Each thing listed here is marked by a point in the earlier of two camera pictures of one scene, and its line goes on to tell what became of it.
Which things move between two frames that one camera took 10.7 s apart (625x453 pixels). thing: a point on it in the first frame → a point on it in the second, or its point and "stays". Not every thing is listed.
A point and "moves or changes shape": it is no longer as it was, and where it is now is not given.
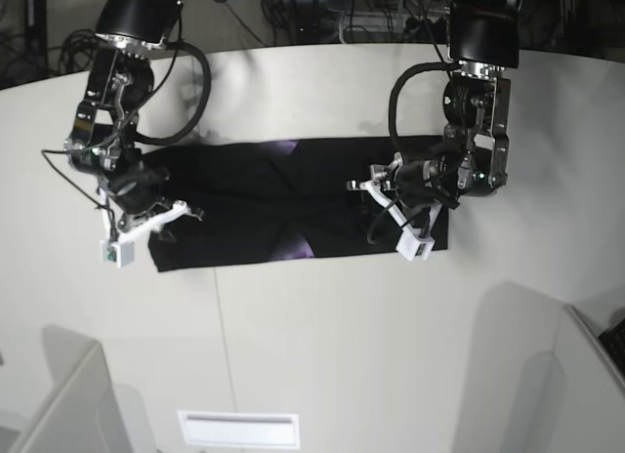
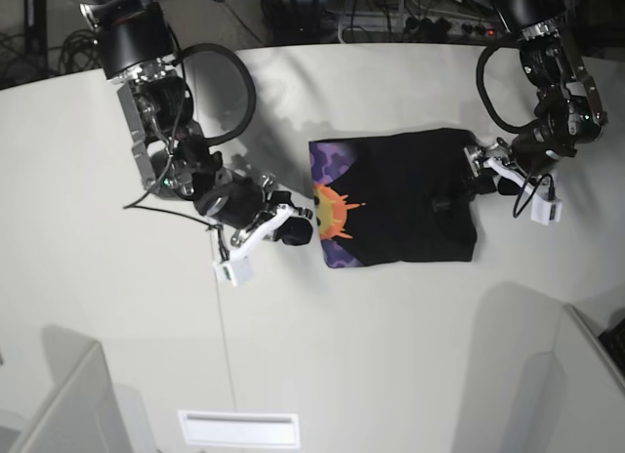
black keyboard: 612,342 stays
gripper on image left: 136,189 → 237,199
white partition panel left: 82,414 stays
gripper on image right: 421,184 → 484,182
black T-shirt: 267,202 moves or changes shape
